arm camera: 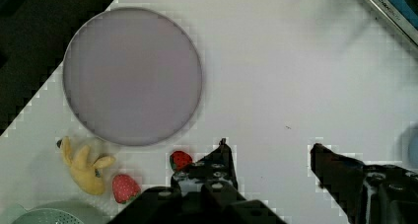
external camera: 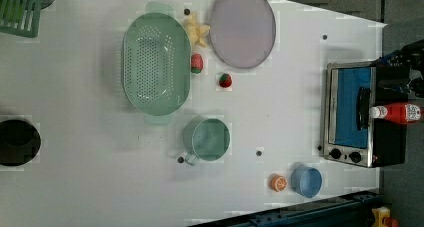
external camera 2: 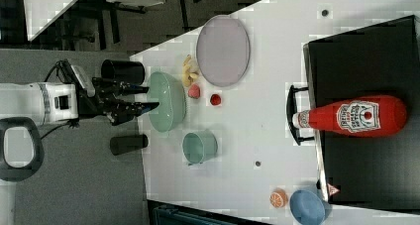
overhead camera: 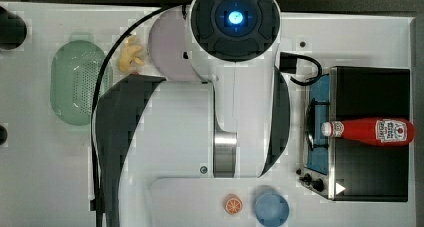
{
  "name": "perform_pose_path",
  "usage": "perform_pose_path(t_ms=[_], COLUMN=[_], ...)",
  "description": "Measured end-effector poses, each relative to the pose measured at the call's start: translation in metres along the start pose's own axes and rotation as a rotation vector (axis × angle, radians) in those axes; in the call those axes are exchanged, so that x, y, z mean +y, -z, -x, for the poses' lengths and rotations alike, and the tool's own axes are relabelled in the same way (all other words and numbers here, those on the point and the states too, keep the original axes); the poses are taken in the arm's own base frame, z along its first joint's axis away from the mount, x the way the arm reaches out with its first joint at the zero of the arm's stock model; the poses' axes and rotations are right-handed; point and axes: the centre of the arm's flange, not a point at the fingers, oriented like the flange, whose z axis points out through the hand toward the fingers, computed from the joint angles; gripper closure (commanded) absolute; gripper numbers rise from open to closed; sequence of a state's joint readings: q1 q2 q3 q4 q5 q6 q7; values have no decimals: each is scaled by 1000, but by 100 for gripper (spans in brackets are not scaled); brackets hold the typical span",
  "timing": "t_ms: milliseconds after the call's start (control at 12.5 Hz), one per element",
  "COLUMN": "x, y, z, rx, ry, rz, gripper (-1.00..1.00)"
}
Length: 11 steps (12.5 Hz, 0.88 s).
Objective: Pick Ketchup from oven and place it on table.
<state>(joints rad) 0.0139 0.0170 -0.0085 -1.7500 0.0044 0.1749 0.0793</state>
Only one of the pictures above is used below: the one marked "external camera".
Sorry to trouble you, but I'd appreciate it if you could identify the red ketchup bottle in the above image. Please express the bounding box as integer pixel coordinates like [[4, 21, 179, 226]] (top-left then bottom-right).
[[369, 102, 423, 125]]

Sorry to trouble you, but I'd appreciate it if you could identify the silver black toaster oven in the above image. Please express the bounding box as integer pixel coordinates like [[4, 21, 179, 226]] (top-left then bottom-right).
[[321, 62, 410, 168]]

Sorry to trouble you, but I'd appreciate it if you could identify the red toy strawberry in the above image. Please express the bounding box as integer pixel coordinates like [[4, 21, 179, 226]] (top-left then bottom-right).
[[219, 73, 232, 88]]

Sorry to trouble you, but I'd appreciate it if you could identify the green mug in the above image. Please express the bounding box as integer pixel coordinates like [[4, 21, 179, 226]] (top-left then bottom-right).
[[179, 117, 231, 166]]

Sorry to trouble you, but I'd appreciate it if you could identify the pink toy strawberry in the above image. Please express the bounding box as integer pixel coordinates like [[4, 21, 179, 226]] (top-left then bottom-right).
[[191, 53, 203, 74]]

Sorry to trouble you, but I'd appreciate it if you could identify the yellow toy banana bunch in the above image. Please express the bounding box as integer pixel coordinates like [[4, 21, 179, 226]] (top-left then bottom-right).
[[184, 12, 210, 48]]

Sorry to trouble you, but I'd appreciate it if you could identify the green oval colander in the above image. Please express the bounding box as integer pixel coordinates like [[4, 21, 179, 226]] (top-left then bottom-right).
[[121, 2, 191, 126]]

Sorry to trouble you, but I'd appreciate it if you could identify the grey round plate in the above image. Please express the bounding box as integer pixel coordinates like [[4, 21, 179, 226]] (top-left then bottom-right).
[[210, 0, 276, 69]]

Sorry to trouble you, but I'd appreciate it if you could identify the orange slice toy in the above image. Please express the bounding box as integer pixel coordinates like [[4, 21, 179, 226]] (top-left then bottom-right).
[[269, 174, 287, 192]]

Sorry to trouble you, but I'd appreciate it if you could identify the blue cup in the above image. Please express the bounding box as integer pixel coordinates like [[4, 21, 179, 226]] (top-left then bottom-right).
[[291, 165, 323, 198]]

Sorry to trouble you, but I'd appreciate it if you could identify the black round base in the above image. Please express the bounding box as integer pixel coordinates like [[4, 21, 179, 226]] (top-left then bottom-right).
[[0, 119, 41, 167]]

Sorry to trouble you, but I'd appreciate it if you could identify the green dish rack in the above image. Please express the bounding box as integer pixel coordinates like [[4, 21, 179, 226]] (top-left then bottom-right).
[[0, 0, 41, 38]]

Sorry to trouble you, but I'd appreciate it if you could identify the blue metal frame rail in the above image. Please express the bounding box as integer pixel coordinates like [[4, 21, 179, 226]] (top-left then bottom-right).
[[191, 191, 382, 227]]

